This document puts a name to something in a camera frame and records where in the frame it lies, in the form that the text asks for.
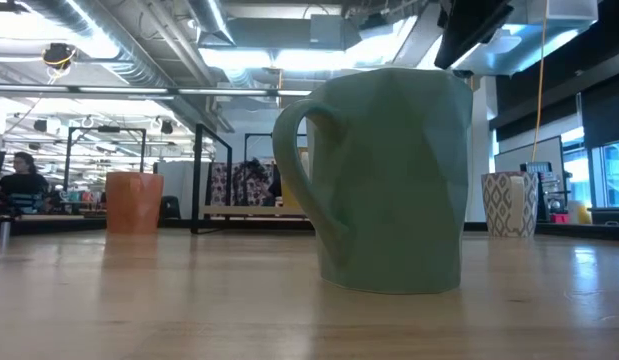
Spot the mint green faceted mug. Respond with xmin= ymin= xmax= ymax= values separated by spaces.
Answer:
xmin=272 ymin=67 xmax=474 ymax=295

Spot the glossy orange ceramic mug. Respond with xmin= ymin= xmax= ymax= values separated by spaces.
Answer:
xmin=104 ymin=171 xmax=165 ymax=235

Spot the white board panel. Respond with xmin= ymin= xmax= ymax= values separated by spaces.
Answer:
xmin=493 ymin=135 xmax=566 ymax=175

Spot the grey ceiling box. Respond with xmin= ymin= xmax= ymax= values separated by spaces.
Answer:
xmin=308 ymin=13 xmax=348 ymax=50

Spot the white grey patterned mug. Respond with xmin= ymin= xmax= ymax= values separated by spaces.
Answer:
xmin=481 ymin=170 xmax=540 ymax=239

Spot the dark equipment rack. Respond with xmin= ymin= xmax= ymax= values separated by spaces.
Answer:
xmin=519 ymin=161 xmax=573 ymax=223

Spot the window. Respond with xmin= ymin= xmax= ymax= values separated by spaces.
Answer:
xmin=588 ymin=139 xmax=619 ymax=209

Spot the yellow bottle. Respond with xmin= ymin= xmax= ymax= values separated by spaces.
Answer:
xmin=568 ymin=200 xmax=593 ymax=225

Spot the yellow panel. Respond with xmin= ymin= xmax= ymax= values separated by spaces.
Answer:
xmin=281 ymin=147 xmax=311 ymax=209

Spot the floral patterned divider panel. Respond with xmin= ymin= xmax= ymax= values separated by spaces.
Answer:
xmin=210 ymin=158 xmax=276 ymax=207

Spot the long ceiling light bar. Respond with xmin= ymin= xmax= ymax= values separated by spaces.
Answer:
xmin=0 ymin=84 xmax=313 ymax=99

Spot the black office chair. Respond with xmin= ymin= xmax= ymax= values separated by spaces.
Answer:
xmin=160 ymin=195 xmax=182 ymax=220

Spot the black ceiling-mounted device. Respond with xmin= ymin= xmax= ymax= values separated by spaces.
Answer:
xmin=42 ymin=42 xmax=78 ymax=71

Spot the person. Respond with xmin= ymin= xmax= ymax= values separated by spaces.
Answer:
xmin=0 ymin=151 xmax=53 ymax=215

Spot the yellow hanging cable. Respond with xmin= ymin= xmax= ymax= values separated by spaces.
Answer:
xmin=531 ymin=0 xmax=549 ymax=162

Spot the silver spiral ventilation duct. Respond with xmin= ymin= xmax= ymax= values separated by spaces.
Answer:
xmin=186 ymin=0 xmax=236 ymax=46
xmin=18 ymin=0 xmax=175 ymax=89

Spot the black table frame rail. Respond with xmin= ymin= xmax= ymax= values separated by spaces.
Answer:
xmin=0 ymin=215 xmax=619 ymax=242

